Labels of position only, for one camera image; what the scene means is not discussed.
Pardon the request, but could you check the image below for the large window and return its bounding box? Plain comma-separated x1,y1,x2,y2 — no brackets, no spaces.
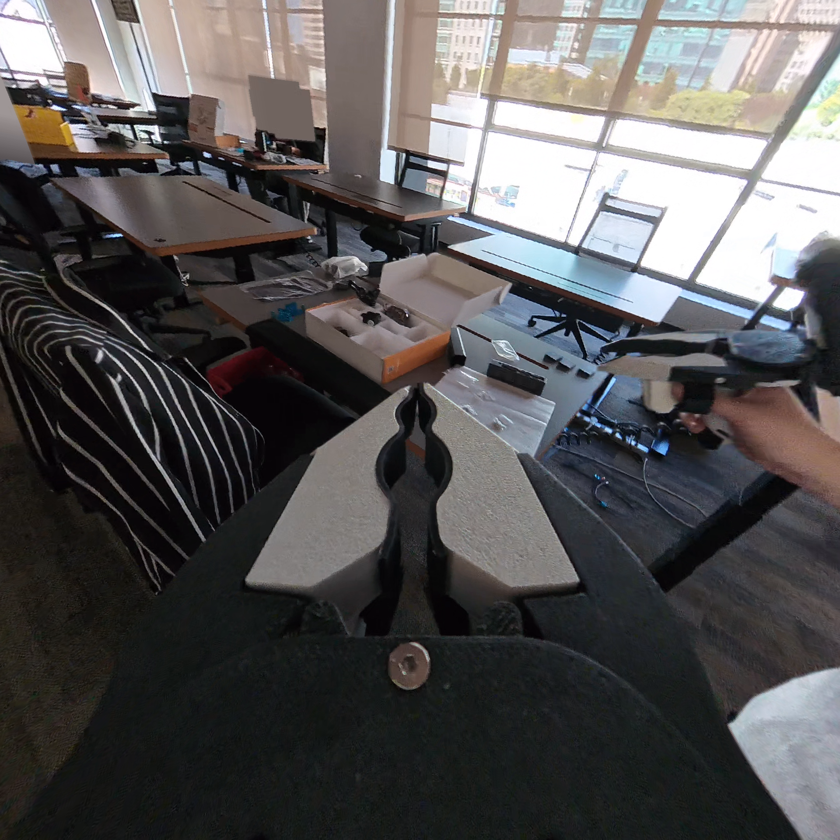
433,0,840,311

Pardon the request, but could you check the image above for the black white striped cloth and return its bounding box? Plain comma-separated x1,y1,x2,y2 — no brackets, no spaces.
0,259,265,592

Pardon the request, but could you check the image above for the instruction sheet with blue brackets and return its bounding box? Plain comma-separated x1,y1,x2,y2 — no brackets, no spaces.
433,366,557,459

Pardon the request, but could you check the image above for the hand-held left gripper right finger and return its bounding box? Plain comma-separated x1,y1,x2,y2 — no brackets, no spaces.
420,384,581,634

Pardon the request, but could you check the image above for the open orange white box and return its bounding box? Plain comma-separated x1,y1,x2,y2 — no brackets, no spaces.
305,252,514,385

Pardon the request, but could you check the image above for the black office chair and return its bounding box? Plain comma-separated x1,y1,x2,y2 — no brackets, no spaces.
528,298,609,360

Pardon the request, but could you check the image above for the power strip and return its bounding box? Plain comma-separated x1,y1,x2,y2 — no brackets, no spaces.
577,413,671,458

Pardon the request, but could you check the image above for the brown wooden desk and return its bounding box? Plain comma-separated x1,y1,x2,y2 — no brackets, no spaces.
51,174,320,258
29,134,169,175
446,234,684,327
284,172,467,222

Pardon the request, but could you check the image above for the yellow box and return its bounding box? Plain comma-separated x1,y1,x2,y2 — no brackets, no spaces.
13,104,74,144

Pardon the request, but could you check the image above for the person's white shirt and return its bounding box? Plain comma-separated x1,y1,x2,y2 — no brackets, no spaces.
728,669,840,840

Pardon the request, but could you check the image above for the person's right hand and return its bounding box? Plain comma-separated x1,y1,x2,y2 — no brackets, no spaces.
672,384,818,496

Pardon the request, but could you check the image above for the dark grey desk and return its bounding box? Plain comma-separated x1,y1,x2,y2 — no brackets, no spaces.
420,315,618,460

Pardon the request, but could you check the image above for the flat clear plastic bag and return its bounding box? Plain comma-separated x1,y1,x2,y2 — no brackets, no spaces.
239,272,332,303

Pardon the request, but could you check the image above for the beige roller blind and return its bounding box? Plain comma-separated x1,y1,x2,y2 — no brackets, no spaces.
387,0,488,166

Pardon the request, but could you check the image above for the black servo motor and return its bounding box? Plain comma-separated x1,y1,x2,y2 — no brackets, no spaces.
487,360,547,395

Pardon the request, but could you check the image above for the group of small screw bags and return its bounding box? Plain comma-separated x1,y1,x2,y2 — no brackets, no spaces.
456,384,509,431

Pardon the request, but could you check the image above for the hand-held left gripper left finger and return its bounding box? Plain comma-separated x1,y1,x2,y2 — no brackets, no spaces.
246,386,421,634

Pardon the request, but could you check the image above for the grey mesh chair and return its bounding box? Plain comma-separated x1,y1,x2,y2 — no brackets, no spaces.
577,193,668,272

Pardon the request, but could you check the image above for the red box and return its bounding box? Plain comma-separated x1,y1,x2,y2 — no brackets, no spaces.
206,346,299,398

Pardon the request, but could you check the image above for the person's right forearm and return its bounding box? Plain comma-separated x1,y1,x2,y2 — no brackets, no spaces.
814,407,840,508

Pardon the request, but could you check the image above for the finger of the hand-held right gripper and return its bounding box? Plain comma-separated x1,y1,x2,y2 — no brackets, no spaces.
602,359,677,382
600,330,729,359

